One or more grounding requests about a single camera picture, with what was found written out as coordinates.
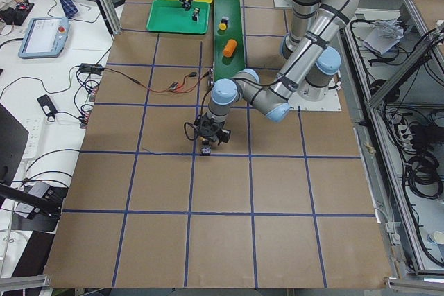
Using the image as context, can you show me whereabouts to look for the green conveyor belt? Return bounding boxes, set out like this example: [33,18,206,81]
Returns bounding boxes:
[207,0,246,89]

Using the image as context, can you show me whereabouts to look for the blue teach pendant near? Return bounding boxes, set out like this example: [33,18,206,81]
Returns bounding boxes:
[18,17,70,59]

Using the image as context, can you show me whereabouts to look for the small black controller board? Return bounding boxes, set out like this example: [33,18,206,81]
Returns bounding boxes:
[79,63,105,75]

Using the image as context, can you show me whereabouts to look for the green plastic tray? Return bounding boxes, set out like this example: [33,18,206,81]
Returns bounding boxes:
[146,0,210,35]

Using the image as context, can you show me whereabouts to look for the black power adapter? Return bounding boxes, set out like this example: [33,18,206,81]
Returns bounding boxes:
[37,94,58,118]

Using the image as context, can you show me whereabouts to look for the white power strip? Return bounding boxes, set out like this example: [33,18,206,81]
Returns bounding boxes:
[23,116,44,160]

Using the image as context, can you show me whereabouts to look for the yellow push button switch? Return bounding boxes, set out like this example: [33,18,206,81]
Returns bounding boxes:
[219,16,230,31]

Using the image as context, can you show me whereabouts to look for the green push button switch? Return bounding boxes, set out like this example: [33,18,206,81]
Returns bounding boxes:
[191,8,200,21]

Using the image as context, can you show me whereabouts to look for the red black wire harness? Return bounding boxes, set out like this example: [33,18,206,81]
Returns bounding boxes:
[102,68,212,95]

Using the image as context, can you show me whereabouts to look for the crumpled white paper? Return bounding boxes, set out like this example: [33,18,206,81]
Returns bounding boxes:
[363,19,404,55]

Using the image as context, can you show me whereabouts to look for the blue plaid cloth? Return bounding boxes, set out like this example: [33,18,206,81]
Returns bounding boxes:
[59,0,78,19]

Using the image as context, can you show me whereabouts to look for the black cable bundle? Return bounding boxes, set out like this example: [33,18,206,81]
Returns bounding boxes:
[404,152,444,200]

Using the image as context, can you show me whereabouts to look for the orange cylinder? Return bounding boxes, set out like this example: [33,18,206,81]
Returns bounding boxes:
[222,39,238,58]

